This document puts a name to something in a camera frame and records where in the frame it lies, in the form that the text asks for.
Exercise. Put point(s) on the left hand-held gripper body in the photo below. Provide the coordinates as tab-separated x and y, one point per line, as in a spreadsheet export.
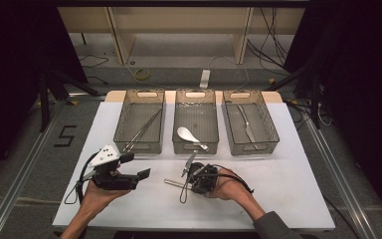
116	182

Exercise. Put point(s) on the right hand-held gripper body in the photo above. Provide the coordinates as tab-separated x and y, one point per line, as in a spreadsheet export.
204	179

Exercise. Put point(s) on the metal fork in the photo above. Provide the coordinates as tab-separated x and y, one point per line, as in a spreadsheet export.
172	182

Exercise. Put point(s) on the metal chopstick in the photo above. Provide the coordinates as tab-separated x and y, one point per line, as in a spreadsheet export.
135	140
145	128

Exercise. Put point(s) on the smoky transparent plastic bin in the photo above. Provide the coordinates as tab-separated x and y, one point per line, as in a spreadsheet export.
262	122
136	116
199	116

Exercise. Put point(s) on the white plastic spoon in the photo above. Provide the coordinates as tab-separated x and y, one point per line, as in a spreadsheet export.
185	133

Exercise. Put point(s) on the person's left hand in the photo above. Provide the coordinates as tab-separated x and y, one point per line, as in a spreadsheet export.
96	197

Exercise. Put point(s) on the person's right hand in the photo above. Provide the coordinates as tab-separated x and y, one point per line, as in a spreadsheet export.
229	189

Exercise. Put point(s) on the white table sheet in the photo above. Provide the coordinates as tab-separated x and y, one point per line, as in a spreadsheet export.
278	199

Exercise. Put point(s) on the white power strip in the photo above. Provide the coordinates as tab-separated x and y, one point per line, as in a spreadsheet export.
205	79

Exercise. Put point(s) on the black metal stand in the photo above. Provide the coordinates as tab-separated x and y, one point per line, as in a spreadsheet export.
315	99
43	99

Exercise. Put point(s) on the black curtain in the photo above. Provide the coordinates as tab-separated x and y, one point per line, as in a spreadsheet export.
361	83
13	66

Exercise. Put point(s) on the beige wooden desk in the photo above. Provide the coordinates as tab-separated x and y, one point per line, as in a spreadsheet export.
179	20

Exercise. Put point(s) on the aluminium floor rail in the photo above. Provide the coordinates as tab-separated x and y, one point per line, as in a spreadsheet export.
20	172
341	179

